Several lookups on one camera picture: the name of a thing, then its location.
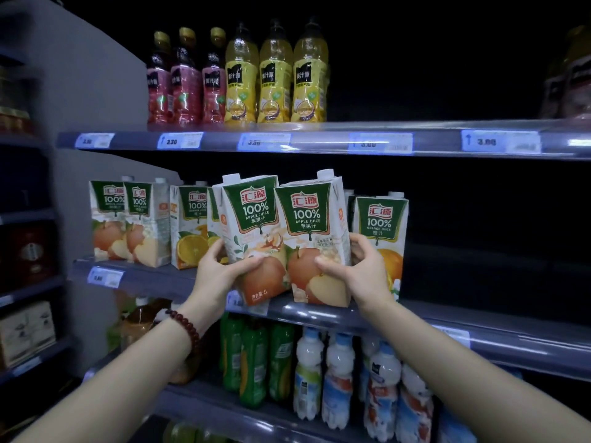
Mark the person's left hand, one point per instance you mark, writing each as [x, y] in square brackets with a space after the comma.
[212, 286]

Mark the person's right hand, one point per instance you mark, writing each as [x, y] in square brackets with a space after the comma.
[369, 281]

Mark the person's left forearm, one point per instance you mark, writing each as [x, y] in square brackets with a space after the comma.
[115, 387]

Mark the person's right forearm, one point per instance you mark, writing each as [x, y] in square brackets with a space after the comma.
[461, 378]

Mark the brown packaged drinks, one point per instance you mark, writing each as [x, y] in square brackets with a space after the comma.
[138, 322]

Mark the green drink bottles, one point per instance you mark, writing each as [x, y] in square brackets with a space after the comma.
[254, 364]

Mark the row of white drink bottles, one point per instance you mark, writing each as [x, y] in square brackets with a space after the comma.
[339, 387]

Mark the row of small green bottles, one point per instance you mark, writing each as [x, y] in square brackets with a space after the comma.
[184, 433]

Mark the rows of assorted packaged groceries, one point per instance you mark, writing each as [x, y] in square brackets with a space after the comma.
[27, 332]

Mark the long grocery shelving rack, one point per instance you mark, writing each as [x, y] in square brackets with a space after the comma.
[27, 215]

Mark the row of yellow drink bottles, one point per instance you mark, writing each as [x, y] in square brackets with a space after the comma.
[274, 87]

